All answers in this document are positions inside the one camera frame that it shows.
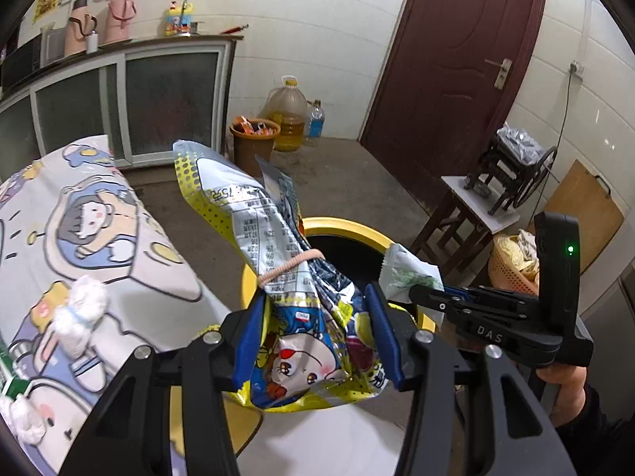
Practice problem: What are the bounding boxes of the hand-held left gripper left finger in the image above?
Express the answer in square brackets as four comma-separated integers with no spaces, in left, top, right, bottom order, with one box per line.
[58,294,269,476]

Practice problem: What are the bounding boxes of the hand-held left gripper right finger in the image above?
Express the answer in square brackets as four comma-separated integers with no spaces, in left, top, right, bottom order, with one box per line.
[364,282,579,476]

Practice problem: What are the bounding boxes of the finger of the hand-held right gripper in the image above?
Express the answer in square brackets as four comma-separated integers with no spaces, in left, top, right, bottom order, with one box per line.
[444,286,539,315]
[409,284,497,328]

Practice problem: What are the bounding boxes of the pale green wrapper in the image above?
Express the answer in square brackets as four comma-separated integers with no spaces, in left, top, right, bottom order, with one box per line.
[378,243,445,303]

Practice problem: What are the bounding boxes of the yellow rimmed trash bin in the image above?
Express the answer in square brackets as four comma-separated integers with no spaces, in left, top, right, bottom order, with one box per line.
[169,215,440,476]

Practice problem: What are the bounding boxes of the yellow cartoon snack bag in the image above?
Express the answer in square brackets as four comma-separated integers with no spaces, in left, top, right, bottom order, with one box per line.
[173,140,398,413]

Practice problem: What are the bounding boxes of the person's right forearm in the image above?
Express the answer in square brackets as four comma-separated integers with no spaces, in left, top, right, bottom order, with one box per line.
[556,387,635,457]

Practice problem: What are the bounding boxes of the person's right hand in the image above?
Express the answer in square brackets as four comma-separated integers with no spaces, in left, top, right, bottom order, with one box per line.
[536,364,589,427]

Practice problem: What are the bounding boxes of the orange basket of vegetables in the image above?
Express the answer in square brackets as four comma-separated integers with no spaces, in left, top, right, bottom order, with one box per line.
[489,230,541,296]

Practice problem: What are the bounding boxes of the pink rubber band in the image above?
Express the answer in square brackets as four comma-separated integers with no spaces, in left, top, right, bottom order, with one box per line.
[258,250,325,286]

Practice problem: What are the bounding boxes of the wooden cutting board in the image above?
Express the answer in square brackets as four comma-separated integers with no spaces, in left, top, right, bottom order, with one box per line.
[526,159,625,273]

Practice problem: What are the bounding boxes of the small white topped table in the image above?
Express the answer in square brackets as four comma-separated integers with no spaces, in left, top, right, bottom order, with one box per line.
[412,175,521,278]

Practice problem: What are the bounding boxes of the hand crank noodle machine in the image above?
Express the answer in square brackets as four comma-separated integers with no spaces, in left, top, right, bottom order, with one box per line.
[464,124,559,215]

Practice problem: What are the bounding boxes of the white tissue wad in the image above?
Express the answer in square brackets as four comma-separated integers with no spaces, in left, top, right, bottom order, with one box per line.
[9,397,45,443]
[54,275,109,357]

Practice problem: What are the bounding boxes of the brown bucket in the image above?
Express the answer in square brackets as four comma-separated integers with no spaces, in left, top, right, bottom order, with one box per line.
[229,116,282,169]

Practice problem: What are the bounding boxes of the blue plastic bottle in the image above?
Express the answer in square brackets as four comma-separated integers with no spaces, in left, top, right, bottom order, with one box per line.
[308,99,325,140]

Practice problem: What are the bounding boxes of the large cooking oil bottle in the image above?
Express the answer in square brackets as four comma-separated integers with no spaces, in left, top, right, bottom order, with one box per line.
[268,75,308,152]

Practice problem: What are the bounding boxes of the green and white milk bag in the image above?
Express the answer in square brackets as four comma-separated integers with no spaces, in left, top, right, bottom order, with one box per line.
[0,342,33,402]

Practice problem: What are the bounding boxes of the kitchen counter cabinet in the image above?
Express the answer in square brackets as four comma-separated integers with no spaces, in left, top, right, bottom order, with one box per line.
[0,35,244,169]

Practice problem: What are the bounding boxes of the yellow dish soap bottle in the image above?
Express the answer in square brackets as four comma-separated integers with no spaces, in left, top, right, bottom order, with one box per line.
[165,0,195,36]

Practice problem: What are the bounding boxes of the pink thermos with brown band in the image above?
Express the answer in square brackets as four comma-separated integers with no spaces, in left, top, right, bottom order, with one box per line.
[64,0,97,58]

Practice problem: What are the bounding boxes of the black microwave oven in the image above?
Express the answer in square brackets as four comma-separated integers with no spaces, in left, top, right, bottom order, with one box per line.
[0,27,67,92]

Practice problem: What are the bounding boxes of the brass door lock handle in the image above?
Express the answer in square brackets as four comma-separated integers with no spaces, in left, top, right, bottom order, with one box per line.
[485,58,513,90]

